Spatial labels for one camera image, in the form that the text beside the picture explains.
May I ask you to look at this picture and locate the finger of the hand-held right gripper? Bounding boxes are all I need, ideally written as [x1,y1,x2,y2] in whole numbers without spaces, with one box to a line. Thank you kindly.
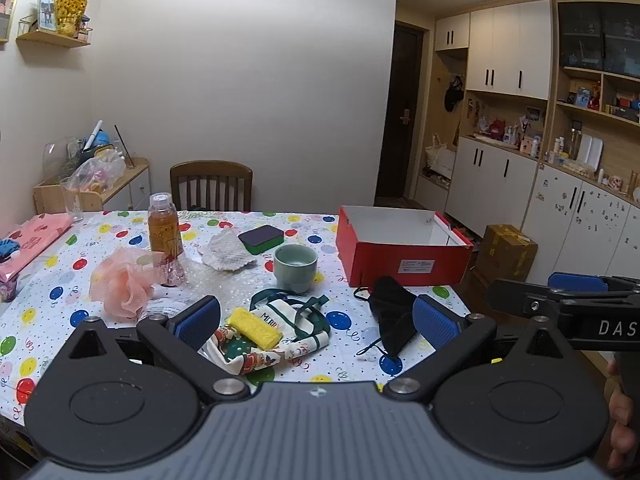
[486,279,640,318]
[547,272,640,293]

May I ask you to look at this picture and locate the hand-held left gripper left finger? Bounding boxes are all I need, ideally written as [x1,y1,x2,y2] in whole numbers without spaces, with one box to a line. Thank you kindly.
[65,295,251,403]

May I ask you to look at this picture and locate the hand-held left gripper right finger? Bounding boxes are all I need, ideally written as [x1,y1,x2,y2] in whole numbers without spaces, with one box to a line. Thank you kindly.
[381,294,573,403]

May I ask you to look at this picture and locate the black face mask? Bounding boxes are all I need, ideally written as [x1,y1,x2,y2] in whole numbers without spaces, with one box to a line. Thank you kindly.
[353,276,418,361]

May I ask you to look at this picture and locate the yellow sponge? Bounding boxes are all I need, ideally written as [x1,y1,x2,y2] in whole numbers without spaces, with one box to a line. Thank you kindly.
[226,307,283,350]

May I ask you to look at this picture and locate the red cardboard box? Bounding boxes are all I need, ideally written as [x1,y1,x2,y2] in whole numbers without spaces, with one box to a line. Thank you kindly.
[335,205,475,288]

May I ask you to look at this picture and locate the pink bath pouf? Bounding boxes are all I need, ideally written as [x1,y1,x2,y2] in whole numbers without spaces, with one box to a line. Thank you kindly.
[89,249,173,320]

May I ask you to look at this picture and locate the dark blue sponge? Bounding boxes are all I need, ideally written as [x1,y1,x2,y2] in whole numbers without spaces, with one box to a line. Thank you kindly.
[237,224,285,254]

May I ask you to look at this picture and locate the white green tote bag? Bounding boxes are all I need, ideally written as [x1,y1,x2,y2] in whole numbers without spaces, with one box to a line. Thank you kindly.
[197,287,332,377]

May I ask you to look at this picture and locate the person's right hand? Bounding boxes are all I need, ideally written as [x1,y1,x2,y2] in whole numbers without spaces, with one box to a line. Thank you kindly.
[606,356,640,461]

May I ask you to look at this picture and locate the brown cardboard box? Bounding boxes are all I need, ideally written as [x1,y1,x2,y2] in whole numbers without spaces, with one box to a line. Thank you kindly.
[475,224,539,285]

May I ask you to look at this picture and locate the white dishcloth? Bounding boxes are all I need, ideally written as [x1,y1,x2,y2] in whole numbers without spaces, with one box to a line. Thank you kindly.
[200,228,253,273]

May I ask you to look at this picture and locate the orange drink bottle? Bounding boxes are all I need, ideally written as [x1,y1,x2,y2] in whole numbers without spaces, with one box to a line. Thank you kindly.
[147,192,187,288]

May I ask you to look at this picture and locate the green ceramic cup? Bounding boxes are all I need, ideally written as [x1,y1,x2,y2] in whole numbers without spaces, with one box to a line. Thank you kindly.
[273,245,319,293]

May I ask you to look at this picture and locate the white lower cabinet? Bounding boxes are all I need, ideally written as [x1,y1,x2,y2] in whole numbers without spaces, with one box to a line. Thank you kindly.
[444,135,640,291]

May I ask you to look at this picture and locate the white cabinet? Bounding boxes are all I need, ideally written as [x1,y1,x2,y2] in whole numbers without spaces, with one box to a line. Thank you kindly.
[444,135,640,291]
[434,0,552,101]

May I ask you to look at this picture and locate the balloon printed tablecloth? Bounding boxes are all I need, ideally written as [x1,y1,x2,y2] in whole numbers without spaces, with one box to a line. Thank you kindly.
[0,209,473,428]

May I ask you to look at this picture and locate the wooden side cabinet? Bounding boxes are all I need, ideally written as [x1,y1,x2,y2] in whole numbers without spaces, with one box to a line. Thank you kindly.
[32,157,152,215]

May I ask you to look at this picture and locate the wooden chair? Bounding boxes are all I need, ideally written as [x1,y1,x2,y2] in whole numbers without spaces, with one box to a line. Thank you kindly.
[169,161,254,212]

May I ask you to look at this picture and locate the white shopping bag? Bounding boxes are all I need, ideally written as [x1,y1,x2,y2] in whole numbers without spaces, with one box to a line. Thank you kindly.
[424,133,457,177]

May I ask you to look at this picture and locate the clear drinking glass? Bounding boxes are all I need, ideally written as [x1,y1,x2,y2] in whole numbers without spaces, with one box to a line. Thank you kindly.
[59,176,85,224]

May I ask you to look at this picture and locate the clear plastic bag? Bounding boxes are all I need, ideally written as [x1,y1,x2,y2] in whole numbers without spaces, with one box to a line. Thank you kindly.
[64,149,126,195]

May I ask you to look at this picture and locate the wooden display shelf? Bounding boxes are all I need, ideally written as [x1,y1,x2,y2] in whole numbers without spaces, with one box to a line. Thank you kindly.
[542,0,640,196]

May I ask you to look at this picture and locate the white tube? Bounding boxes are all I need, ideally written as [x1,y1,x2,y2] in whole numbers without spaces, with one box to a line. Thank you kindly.
[82,120,104,151]

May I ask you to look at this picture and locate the dark door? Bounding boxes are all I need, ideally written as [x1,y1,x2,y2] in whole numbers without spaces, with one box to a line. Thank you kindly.
[374,20,430,200]

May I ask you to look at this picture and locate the white upper cabinet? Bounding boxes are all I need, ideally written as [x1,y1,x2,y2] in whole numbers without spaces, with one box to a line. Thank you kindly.
[434,0,552,101]

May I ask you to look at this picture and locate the gold ornament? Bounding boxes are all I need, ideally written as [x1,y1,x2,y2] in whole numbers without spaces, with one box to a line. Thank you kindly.
[54,0,88,38]

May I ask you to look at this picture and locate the wooden wall shelf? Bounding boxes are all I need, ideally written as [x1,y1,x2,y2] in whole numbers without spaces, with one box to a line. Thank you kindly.
[16,15,92,49]

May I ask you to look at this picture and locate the small photo frame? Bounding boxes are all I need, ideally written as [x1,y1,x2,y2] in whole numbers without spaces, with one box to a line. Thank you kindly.
[36,0,57,32]

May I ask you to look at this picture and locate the wall poster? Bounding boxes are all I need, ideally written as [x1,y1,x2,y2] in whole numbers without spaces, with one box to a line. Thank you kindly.
[0,0,28,43]

